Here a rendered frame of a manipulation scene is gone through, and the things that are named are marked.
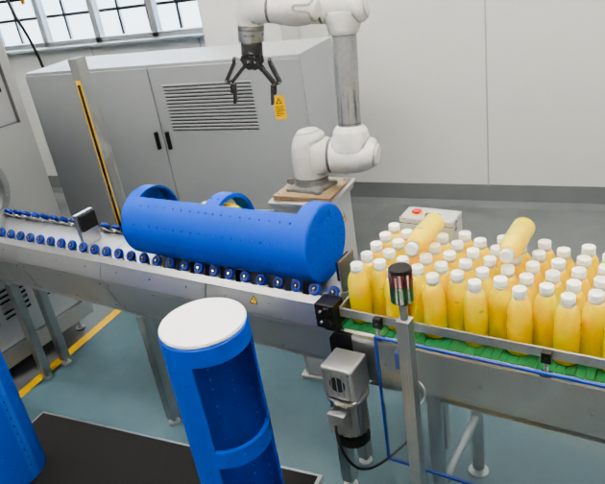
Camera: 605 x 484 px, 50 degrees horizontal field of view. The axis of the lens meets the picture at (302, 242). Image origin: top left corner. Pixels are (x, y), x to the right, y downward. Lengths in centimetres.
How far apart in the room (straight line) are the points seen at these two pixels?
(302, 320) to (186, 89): 228
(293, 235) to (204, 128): 218
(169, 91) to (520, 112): 242
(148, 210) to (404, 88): 285
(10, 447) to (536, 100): 382
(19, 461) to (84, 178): 256
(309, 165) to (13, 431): 166
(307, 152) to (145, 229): 78
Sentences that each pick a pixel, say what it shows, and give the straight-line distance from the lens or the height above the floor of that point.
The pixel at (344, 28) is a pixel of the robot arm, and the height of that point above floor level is 170.
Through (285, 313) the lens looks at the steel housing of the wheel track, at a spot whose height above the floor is 86.
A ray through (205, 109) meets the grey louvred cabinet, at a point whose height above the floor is 115.
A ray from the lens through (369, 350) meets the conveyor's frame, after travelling 208.
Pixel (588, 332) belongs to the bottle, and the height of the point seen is 100.
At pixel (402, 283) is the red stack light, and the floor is 123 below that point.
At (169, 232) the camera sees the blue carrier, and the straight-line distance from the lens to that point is 249.
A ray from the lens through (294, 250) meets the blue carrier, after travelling 214.
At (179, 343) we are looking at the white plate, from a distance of 196.
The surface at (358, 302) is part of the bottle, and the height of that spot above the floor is 99.
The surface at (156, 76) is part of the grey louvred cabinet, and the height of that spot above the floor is 137.
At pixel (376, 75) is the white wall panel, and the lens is 502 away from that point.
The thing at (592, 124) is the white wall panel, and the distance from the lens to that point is 487.
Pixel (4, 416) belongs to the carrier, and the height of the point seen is 51.
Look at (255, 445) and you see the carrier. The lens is 220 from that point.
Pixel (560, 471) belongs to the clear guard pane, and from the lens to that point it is 205.
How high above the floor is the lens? 208
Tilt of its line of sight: 26 degrees down
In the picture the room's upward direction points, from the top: 9 degrees counter-clockwise
